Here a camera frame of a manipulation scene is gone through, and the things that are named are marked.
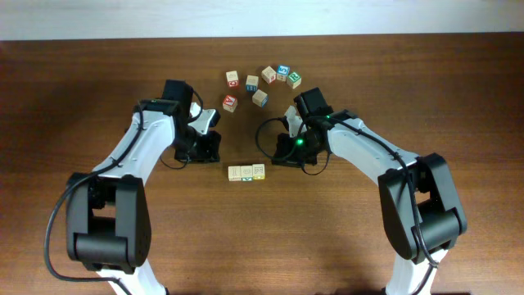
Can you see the wooden block red G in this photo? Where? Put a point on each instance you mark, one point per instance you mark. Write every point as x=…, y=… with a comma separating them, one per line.
x=232, y=79

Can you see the wooden block yellow side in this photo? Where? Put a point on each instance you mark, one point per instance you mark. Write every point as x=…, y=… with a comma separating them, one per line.
x=258, y=171

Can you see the wooden block red bottom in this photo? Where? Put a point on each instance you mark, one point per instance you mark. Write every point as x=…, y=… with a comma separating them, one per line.
x=234, y=173

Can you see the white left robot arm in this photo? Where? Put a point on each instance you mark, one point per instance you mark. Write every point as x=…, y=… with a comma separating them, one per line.
x=108, y=226

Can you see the wooden block green R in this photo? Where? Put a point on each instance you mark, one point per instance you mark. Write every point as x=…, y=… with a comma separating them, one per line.
x=294, y=80

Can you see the plain wooden block blue side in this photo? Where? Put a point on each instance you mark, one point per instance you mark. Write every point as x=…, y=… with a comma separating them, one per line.
x=260, y=98

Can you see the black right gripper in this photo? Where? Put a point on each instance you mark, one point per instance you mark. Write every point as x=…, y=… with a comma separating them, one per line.
x=287, y=154

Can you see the wooden block red print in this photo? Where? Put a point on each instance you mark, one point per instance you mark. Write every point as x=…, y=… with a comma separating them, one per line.
x=268, y=74

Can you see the wooden block blue letters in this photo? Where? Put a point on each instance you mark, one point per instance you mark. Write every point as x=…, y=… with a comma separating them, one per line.
x=252, y=82

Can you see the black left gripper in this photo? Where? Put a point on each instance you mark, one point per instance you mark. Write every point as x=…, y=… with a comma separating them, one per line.
x=208, y=152

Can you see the wooden block green V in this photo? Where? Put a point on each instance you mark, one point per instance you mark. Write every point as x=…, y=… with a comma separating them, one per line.
x=246, y=173

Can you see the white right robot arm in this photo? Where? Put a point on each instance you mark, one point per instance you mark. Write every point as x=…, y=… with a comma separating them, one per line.
x=422, y=214

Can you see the wooden block blue S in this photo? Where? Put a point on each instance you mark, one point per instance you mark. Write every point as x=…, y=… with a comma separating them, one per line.
x=282, y=72

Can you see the wooden block red V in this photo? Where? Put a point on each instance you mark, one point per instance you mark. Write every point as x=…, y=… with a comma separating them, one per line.
x=230, y=103

